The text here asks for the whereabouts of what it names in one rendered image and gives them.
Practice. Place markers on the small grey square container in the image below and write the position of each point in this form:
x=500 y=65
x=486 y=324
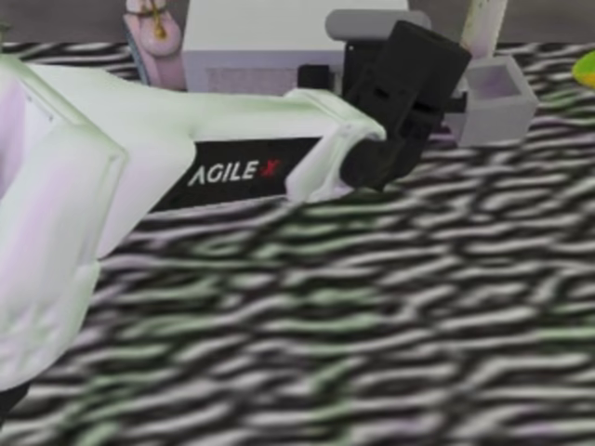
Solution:
x=499 y=107

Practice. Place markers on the white box appliance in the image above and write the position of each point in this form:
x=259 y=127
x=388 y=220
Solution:
x=260 y=42

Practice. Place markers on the yellow-green rounded object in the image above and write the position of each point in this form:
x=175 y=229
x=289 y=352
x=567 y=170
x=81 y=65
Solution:
x=585 y=69

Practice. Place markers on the zebra-striped tablecloth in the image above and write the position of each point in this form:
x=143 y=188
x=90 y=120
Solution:
x=353 y=302

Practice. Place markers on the white upright post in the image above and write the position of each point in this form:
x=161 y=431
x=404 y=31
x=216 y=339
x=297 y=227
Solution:
x=483 y=28

